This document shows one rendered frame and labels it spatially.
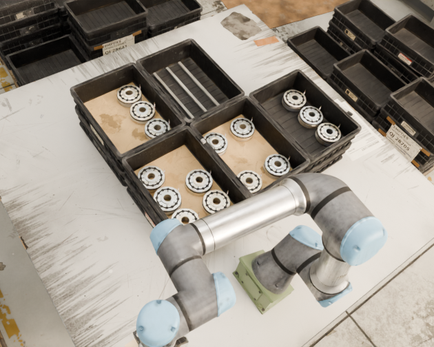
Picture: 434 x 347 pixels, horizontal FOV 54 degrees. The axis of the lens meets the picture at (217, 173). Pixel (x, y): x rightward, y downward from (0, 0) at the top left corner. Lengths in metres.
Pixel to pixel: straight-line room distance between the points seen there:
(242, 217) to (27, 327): 1.64
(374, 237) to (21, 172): 1.39
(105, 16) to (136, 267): 1.69
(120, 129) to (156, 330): 1.12
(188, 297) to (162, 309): 0.06
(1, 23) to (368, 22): 2.40
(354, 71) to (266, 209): 2.07
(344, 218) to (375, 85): 1.99
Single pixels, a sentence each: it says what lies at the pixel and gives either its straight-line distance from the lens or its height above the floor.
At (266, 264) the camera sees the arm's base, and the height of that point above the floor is 0.89.
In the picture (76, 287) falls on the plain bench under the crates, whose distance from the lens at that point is 1.62.
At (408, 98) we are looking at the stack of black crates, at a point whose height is 0.49.
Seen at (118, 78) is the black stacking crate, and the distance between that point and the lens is 1.88.
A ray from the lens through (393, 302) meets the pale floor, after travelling 2.61.
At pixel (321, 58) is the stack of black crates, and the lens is 3.10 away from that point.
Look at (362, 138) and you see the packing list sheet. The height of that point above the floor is 0.70.
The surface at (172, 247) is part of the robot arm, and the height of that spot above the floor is 1.43.
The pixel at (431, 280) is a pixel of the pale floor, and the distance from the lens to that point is 2.78.
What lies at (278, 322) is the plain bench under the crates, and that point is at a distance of 1.61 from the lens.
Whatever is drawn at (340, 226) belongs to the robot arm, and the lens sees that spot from 0.98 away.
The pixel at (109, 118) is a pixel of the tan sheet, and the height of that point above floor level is 0.83.
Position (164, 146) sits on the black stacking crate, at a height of 0.89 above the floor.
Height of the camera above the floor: 2.22
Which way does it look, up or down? 58 degrees down
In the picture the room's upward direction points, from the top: 12 degrees clockwise
